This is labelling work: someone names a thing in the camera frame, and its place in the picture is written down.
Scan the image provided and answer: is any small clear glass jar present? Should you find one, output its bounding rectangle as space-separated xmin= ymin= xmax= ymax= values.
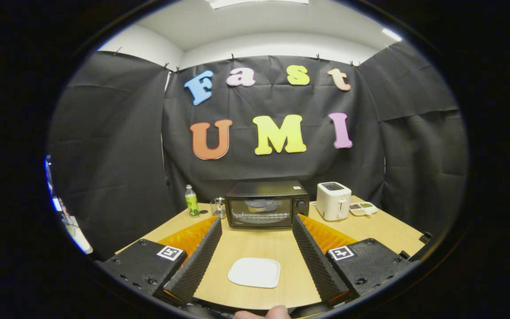
xmin=211 ymin=197 xmax=227 ymax=219

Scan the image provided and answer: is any black toaster oven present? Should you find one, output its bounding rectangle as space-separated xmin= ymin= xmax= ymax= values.
xmin=225 ymin=180 xmax=310 ymax=230

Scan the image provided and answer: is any green label plastic bottle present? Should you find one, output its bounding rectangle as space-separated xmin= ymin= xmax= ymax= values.
xmin=185 ymin=184 xmax=200 ymax=217

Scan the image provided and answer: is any white and blue object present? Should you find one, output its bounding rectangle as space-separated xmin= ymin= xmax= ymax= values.
xmin=45 ymin=155 xmax=93 ymax=255

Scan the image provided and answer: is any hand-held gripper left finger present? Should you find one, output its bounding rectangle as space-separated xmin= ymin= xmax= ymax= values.
xmin=97 ymin=216 xmax=223 ymax=306

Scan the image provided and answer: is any white pop-up toaster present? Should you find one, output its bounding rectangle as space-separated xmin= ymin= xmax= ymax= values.
xmin=316 ymin=182 xmax=352 ymax=222

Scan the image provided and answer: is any golden bread roll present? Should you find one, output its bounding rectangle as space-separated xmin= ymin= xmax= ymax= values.
xmin=247 ymin=199 xmax=278 ymax=212

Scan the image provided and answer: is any black backdrop cloth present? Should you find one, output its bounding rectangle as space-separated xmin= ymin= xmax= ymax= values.
xmin=48 ymin=42 xmax=467 ymax=262

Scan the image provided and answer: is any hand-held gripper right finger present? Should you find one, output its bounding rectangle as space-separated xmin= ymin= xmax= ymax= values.
xmin=292 ymin=214 xmax=410 ymax=307

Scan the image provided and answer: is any long ceiling light panel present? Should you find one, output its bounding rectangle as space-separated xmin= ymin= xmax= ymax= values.
xmin=206 ymin=0 xmax=309 ymax=9

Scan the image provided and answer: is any white divided snack tray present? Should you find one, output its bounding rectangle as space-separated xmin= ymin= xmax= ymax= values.
xmin=349 ymin=202 xmax=378 ymax=217

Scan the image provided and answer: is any white square plate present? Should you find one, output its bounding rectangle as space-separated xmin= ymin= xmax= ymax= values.
xmin=228 ymin=257 xmax=281 ymax=289

